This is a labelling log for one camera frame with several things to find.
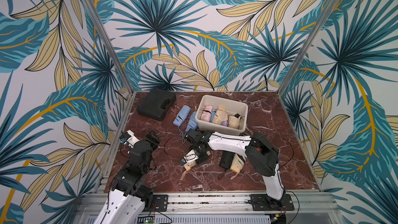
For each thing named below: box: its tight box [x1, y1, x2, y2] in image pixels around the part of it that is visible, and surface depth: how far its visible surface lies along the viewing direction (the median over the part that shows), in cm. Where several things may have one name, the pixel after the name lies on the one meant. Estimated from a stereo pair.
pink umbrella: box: [200, 105, 213, 122], surface depth 102 cm
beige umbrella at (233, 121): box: [228, 113, 242, 130], surface depth 100 cm
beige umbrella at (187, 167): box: [180, 160, 197, 181], surface depth 84 cm
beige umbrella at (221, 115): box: [211, 106, 229, 125], surface depth 100 cm
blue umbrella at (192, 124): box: [186, 111, 199, 133], surface depth 99 cm
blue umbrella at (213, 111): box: [209, 108, 217, 123], surface depth 100 cm
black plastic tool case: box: [136, 87, 177, 122], surface depth 108 cm
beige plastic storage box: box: [194, 94, 249, 136], surface depth 100 cm
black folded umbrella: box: [218, 150, 236, 180], surface depth 85 cm
